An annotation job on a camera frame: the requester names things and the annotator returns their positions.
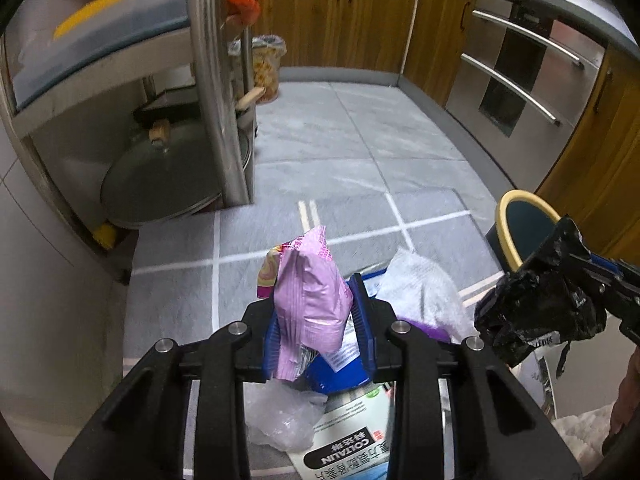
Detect blue packet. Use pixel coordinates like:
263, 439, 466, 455
300, 310, 375, 397

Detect purple wrapper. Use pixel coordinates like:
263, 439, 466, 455
395, 317, 453, 345

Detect stainless steel table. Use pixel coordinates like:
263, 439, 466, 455
0, 0, 261, 283

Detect white crumpled plastic bag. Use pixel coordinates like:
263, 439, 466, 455
375, 247, 478, 342

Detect patterned bin with plastic bag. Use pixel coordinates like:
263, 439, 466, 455
229, 35, 288, 106

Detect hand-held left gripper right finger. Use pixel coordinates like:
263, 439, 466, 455
347, 273, 583, 480

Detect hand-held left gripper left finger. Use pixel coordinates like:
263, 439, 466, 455
54, 299, 281, 480

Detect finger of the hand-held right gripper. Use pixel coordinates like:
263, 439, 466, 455
597, 287, 640, 346
567, 252, 640, 292

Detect dark blue bin yellow rim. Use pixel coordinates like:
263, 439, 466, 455
486, 190, 563, 273

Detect person's right forearm white sleeve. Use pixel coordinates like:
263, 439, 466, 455
552, 400, 619, 480

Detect glass pot lid wooden knob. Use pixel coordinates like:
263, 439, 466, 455
100, 119, 252, 227

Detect grey checked mat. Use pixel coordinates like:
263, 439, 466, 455
122, 187, 507, 480

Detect grey countertop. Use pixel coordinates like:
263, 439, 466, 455
350, 0, 640, 58

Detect black pan wooden handle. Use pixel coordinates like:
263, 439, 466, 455
132, 86, 266, 137

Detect black plastic wrapper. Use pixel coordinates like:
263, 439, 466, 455
473, 215, 608, 378

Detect pink snack packet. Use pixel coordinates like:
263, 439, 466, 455
256, 225, 351, 381

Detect yellow item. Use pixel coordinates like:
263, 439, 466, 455
92, 222, 118, 251

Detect clear plastic wrap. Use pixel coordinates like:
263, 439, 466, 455
245, 377, 329, 451

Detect stainless steel oven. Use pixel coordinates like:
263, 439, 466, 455
444, 0, 610, 139

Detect white paper box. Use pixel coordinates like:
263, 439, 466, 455
290, 382, 397, 480

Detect person's right hand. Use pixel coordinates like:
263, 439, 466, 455
606, 355, 640, 443

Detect wooden cabinets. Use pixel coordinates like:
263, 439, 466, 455
224, 0, 482, 107

